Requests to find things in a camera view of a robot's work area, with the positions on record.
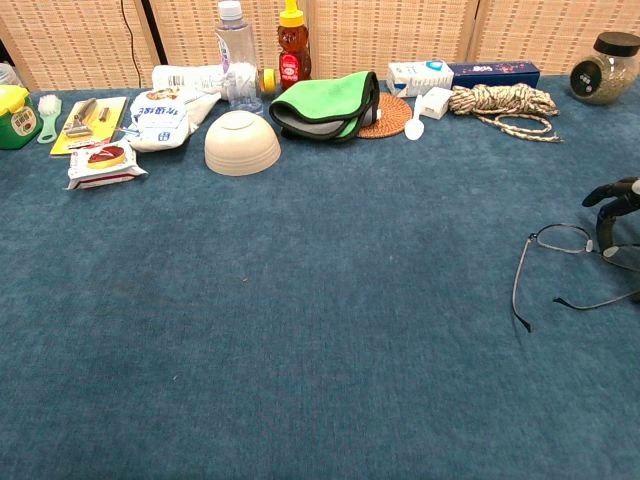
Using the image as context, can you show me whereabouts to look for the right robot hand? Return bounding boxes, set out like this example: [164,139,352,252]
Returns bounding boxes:
[581,175,640,259]

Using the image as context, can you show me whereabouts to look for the black wire-frame eyeglasses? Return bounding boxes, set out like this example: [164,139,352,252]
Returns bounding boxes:
[510,223,640,334]

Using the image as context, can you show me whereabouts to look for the glass jar black lid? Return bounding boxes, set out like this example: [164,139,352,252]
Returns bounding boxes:
[569,31,640,106]

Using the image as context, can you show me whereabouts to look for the long dark blue box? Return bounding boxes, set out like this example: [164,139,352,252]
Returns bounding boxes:
[446,60,542,91]

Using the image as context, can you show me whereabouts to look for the small white box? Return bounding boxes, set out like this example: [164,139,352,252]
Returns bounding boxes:
[419,86,454,121]

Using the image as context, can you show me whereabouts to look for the white plastic spoon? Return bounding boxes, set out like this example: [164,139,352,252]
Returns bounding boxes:
[403,93,426,141]

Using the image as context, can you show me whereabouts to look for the white and blue carton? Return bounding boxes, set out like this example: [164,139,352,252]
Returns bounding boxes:
[386,59,455,99]

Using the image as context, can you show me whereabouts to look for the round woven coaster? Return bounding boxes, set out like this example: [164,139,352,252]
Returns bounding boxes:
[355,92,413,140]

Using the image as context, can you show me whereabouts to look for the bamboo folding screen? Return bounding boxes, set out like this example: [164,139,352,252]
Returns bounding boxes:
[0,0,640,92]

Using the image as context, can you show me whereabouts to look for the green and grey cloth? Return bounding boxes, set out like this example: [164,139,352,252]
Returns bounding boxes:
[268,70,381,144]

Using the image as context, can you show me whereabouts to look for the blue table cloth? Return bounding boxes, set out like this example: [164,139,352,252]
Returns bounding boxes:
[0,73,640,480]

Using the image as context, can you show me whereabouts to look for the honey bear bottle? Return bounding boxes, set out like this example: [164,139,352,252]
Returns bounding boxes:
[277,0,312,92]

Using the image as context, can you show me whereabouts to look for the clear bottle yellow cap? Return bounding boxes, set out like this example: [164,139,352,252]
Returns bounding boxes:
[219,62,278,101]

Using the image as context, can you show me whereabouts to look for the beige upturned bowl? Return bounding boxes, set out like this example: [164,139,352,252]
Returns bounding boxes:
[203,109,282,177]

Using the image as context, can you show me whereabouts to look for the small clear glass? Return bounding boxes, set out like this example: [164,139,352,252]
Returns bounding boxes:
[227,74,265,117]

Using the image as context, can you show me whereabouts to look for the tall clear water bottle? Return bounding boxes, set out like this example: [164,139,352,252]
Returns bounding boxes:
[214,0,259,76]

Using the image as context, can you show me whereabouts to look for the white roll with barcode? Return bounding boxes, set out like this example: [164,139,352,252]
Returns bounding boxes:
[151,63,226,95]

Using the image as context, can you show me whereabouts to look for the white bag blue print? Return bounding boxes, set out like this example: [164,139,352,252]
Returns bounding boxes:
[121,85,222,153]

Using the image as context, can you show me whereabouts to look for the razor on yellow card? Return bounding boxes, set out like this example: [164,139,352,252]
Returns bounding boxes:
[49,96,129,157]

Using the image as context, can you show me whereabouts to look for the red cake snack packet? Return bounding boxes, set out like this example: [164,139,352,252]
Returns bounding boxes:
[65,139,149,191]

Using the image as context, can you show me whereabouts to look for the green container yellow lid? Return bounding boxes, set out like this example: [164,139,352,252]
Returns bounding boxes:
[0,84,44,150]

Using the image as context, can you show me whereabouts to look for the clear plastic container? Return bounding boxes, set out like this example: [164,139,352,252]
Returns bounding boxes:
[0,62,24,89]

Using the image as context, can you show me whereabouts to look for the coiled patterned rope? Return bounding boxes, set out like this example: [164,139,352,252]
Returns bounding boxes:
[447,82,564,144]

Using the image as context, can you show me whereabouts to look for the black cable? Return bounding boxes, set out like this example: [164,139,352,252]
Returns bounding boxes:
[119,0,144,89]

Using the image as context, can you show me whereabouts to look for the green handled white brush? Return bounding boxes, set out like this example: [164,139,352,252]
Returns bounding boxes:
[36,94,63,145]

